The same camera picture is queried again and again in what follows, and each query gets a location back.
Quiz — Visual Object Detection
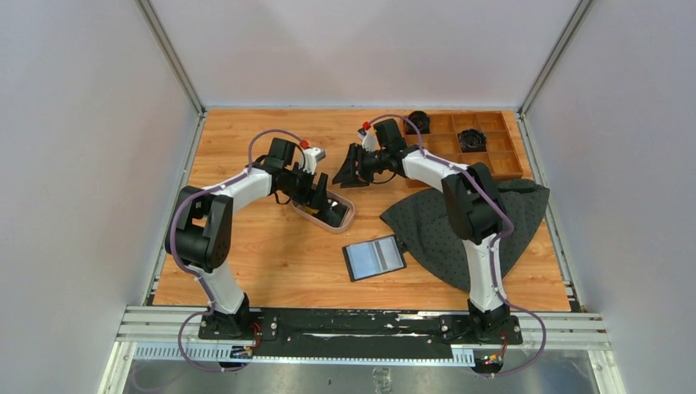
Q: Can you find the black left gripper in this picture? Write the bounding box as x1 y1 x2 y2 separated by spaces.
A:
282 163 328 210

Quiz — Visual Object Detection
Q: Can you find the dark grey dotted cloth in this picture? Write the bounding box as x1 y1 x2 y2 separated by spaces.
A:
380 179 550 291

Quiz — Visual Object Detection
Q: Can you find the pink oval card tray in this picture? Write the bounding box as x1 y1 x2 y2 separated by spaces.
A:
291 191 356 234

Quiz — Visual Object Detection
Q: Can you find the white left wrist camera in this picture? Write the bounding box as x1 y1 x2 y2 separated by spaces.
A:
300 140 326 175

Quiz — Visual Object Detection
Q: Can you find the wooden compartment tray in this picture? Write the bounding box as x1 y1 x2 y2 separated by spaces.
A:
400 111 524 181

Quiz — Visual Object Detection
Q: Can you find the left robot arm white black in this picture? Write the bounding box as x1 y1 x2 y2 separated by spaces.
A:
165 138 343 339

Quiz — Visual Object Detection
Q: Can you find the black rolled belt middle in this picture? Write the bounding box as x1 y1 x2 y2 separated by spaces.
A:
457 128 488 153

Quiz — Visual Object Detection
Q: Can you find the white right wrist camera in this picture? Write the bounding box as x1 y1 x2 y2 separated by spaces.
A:
357 121 380 152

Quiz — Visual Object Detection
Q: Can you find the black card holder wallet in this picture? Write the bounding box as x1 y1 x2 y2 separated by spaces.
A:
342 235 407 282

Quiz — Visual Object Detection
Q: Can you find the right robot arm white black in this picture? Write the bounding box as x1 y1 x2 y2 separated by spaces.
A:
332 114 514 343

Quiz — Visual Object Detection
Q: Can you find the black rolled belt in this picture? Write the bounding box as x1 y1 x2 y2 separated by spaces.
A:
457 128 488 153
405 111 431 135

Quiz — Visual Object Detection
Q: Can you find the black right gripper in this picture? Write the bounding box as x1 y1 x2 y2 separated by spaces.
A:
332 144 389 190

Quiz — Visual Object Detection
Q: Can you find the black rolled belt top left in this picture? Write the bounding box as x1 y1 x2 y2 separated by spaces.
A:
405 111 431 135

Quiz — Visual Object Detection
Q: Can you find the aluminium frame rail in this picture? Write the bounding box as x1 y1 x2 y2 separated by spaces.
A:
98 306 625 393

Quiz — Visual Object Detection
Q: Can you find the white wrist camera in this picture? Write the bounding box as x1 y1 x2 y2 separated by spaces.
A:
357 121 380 152
300 140 326 175

